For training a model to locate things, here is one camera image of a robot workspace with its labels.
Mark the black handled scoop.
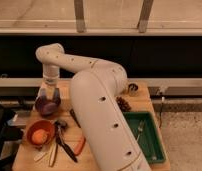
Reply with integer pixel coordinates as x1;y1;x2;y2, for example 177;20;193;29
54;120;78;162

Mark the orange carrot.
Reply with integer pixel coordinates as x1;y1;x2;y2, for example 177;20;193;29
74;136;86;156

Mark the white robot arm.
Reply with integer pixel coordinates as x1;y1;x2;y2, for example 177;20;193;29
36;43;151;171

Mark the green tray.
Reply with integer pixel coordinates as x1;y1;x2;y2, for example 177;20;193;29
123;111;166;164

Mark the black remote control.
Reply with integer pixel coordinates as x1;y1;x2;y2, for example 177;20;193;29
70;109;81;128

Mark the blue sponge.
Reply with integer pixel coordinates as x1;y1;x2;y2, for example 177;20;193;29
44;96;55;103

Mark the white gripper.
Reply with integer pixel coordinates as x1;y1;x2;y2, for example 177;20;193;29
38;64;61;103

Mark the cream wooden knife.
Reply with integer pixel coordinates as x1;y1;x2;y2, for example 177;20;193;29
48;142;57;167

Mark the orange fruit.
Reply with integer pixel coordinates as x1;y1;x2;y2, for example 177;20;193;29
32;129;48;144

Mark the small dark jar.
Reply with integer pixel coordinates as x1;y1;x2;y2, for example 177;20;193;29
128;83;139;96

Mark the silver fork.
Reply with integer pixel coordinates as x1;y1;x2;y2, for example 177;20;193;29
136;121;145;141

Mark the pine cone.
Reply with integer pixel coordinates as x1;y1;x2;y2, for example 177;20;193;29
116;97;131;112

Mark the orange bowl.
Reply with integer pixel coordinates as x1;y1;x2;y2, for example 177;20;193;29
26;120;55;147

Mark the cream wooden spoon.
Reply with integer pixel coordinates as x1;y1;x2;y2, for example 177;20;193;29
33;151;47;162

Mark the purple bowl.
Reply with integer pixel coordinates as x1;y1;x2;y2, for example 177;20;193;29
35;96;61;116

